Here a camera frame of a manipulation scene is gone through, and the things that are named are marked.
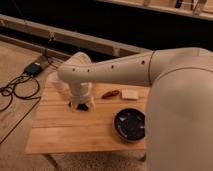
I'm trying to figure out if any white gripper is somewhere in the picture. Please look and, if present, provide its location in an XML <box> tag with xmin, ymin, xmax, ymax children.
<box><xmin>69</xmin><ymin>83</ymin><xmax>93</xmax><ymax>111</ymax></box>

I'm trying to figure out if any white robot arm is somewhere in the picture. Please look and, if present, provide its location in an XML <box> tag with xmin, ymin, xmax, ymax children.
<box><xmin>58</xmin><ymin>47</ymin><xmax>213</xmax><ymax>171</ymax></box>

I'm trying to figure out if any black round bowl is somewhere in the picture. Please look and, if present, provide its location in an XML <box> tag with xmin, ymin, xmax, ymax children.
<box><xmin>113</xmin><ymin>108</ymin><xmax>145</xmax><ymax>142</ymax></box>

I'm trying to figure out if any black power adapter box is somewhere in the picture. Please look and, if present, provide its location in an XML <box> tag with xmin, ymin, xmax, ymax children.
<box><xmin>24</xmin><ymin>63</ymin><xmax>42</xmax><ymax>76</ymax></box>

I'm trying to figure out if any black floor cables left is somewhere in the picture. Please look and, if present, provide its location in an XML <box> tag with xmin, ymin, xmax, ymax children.
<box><xmin>0</xmin><ymin>49</ymin><xmax>64</xmax><ymax>144</ymax></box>

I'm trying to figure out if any wooden rail beam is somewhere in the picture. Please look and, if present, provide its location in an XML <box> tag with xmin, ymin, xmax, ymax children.
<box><xmin>0</xmin><ymin>14</ymin><xmax>149</xmax><ymax>57</ymax></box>

